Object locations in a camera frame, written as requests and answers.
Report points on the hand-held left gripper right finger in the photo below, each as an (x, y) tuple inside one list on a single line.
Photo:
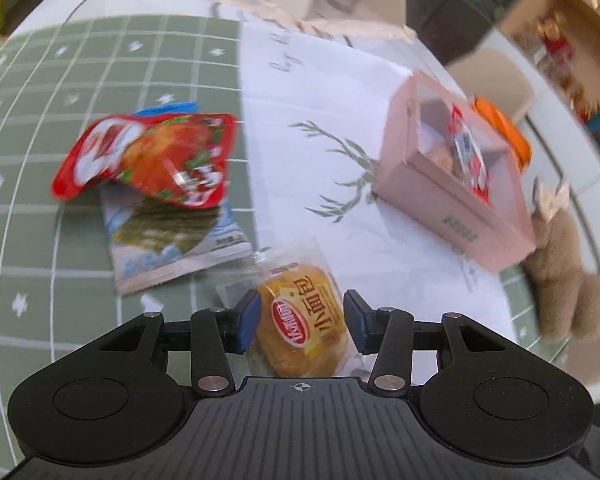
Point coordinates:
[(355, 327)]

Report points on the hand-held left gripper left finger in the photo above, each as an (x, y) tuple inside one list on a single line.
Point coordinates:
[(247, 322)]

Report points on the small round bread packet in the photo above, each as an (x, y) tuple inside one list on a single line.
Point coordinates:
[(300, 330)]

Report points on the pink cardboard gift box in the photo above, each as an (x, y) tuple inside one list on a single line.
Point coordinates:
[(430, 195)]

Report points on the red yellow rice cracker packet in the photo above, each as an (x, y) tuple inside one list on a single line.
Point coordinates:
[(467, 150)]

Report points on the blue white seaweed packet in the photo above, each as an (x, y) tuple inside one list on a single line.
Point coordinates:
[(170, 240)]

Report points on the red orange snack packet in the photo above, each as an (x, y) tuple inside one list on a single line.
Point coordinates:
[(145, 160)]

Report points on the brown plush bear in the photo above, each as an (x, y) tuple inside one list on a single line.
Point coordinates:
[(565, 280)]

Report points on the white deer print table runner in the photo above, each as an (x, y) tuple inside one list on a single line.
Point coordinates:
[(305, 110)]

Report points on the orange plastic bag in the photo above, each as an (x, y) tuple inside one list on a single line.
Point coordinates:
[(510, 135)]

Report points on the beige chair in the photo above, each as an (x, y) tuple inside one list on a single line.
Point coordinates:
[(490, 75)]

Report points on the green grid tablecloth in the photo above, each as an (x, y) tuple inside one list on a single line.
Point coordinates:
[(55, 60)]

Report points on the dark glass door cabinet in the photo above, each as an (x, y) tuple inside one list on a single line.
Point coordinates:
[(460, 0)]

